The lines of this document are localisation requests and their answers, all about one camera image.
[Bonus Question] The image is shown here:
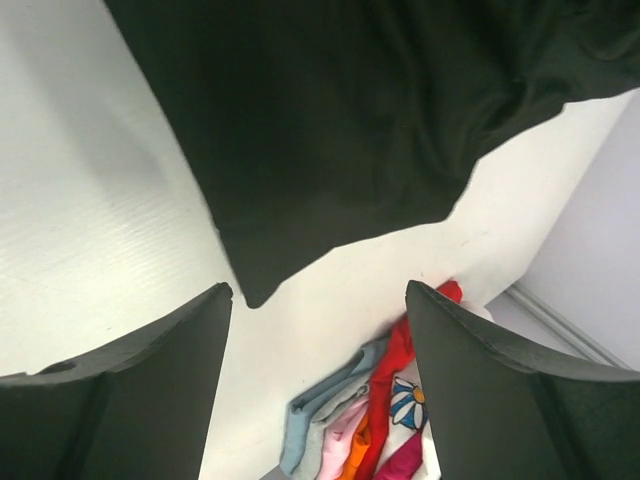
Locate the pink t-shirt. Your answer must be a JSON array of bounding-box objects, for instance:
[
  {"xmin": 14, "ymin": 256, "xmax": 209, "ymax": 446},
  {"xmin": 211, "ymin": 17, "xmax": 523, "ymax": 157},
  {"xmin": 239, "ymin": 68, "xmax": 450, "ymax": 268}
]
[{"xmin": 316, "ymin": 395, "xmax": 369, "ymax": 480}]

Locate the red t-shirt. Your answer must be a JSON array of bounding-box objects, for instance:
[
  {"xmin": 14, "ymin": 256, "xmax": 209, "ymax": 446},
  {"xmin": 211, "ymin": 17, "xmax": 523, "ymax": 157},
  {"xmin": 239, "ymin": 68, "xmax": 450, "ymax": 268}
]
[{"xmin": 354, "ymin": 280, "xmax": 465, "ymax": 480}]

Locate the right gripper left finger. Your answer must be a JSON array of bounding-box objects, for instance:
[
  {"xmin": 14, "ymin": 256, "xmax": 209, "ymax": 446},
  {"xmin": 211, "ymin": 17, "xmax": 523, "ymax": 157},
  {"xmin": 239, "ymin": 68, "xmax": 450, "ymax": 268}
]
[{"xmin": 1, "ymin": 283, "xmax": 232, "ymax": 479}]

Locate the grey t-shirt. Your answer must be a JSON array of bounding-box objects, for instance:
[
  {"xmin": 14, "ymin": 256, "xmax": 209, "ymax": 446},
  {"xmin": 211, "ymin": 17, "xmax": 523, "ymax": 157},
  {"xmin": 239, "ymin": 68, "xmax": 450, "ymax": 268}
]
[{"xmin": 292, "ymin": 375, "xmax": 369, "ymax": 479}]

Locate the orange t-shirt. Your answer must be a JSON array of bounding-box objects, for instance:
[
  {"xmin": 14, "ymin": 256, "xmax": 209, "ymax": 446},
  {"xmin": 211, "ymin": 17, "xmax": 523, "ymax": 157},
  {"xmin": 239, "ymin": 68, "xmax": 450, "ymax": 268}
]
[{"xmin": 339, "ymin": 412, "xmax": 371, "ymax": 480}]

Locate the black printed t-shirt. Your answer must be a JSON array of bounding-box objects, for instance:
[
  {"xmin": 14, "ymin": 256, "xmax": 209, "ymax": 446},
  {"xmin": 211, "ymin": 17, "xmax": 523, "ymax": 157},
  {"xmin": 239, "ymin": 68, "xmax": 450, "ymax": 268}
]
[{"xmin": 107, "ymin": 1, "xmax": 639, "ymax": 308}]

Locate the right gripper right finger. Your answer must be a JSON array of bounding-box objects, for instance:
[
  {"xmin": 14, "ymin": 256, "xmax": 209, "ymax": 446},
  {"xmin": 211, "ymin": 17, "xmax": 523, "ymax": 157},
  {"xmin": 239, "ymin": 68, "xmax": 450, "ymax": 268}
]
[{"xmin": 406, "ymin": 281, "xmax": 639, "ymax": 479}]

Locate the white t-shirt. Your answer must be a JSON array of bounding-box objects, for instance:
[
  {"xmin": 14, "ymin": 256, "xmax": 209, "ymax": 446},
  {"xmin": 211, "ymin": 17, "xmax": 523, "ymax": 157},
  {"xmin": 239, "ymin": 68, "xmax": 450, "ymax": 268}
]
[{"xmin": 379, "ymin": 299, "xmax": 496, "ymax": 480}]

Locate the right aluminium frame post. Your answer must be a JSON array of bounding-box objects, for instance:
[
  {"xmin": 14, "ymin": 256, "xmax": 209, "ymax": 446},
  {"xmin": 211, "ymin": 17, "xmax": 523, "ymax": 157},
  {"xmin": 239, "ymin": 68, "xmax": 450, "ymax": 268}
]
[{"xmin": 503, "ymin": 282, "xmax": 632, "ymax": 370}]

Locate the light blue t-shirt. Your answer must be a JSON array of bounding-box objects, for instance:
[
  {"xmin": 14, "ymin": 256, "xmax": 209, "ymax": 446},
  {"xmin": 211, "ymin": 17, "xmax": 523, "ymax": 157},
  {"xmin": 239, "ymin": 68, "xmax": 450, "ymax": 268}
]
[{"xmin": 279, "ymin": 337, "xmax": 389, "ymax": 478}]

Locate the magenta t-shirt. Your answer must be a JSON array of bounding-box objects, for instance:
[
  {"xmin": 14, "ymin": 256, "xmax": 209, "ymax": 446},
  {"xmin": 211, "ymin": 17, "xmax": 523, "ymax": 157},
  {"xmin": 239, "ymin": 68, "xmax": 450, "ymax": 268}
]
[{"xmin": 373, "ymin": 432, "xmax": 423, "ymax": 480}]

